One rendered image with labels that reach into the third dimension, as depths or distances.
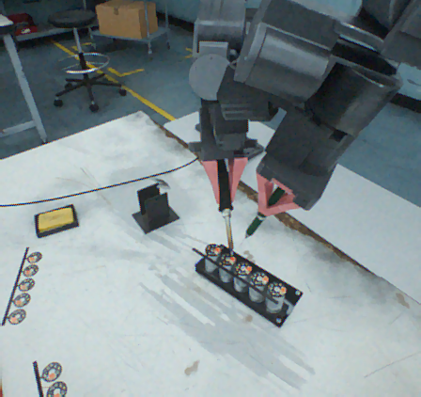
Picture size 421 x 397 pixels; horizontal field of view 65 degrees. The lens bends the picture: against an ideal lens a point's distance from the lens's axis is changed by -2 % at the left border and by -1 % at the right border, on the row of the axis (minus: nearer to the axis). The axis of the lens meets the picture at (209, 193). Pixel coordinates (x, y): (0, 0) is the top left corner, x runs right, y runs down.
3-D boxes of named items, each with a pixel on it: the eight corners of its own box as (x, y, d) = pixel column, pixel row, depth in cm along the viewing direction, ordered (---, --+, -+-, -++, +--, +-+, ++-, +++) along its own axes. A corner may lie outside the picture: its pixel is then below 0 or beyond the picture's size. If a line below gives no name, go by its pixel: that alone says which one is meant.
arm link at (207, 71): (247, 103, 42) (256, -2, 39) (179, 99, 43) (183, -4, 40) (247, 106, 53) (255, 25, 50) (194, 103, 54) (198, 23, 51)
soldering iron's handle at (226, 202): (232, 212, 55) (223, 146, 60) (234, 206, 53) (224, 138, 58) (217, 214, 55) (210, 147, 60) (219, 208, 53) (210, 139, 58)
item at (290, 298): (194, 273, 56) (194, 269, 55) (221, 247, 60) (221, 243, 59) (279, 330, 48) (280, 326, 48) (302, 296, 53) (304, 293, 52)
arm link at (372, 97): (291, 126, 28) (338, 52, 23) (288, 89, 32) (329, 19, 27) (363, 150, 29) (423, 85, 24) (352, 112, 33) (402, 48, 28)
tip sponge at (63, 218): (74, 208, 68) (72, 202, 67) (79, 226, 64) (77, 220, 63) (36, 219, 65) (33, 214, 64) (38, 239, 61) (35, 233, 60)
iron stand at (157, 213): (170, 236, 67) (193, 195, 64) (133, 233, 60) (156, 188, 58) (156, 217, 71) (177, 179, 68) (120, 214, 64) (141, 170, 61)
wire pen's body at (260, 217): (252, 239, 45) (291, 188, 37) (241, 232, 45) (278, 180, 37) (257, 231, 46) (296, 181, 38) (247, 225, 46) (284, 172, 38)
